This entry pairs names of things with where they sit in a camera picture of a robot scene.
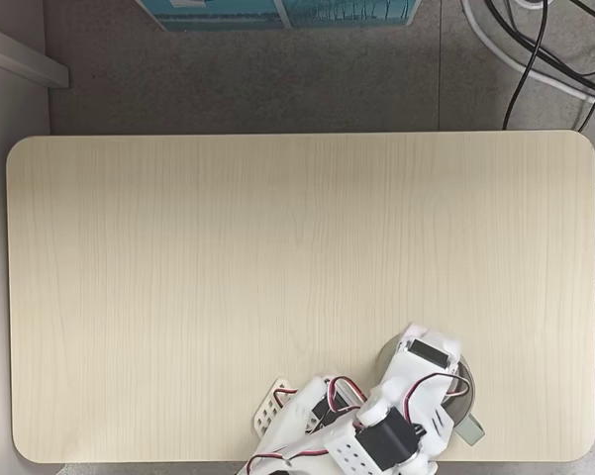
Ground blue printed box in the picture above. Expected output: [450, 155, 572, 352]
[135, 0, 423, 33]

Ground white ledge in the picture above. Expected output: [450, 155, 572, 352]
[0, 21, 71, 90]

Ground red black white servo wire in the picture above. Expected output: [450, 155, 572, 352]
[403, 374, 469, 420]

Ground metal cup green handle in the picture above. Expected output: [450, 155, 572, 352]
[377, 334, 487, 447]

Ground thick white cable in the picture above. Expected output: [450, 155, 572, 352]
[459, 0, 595, 111]

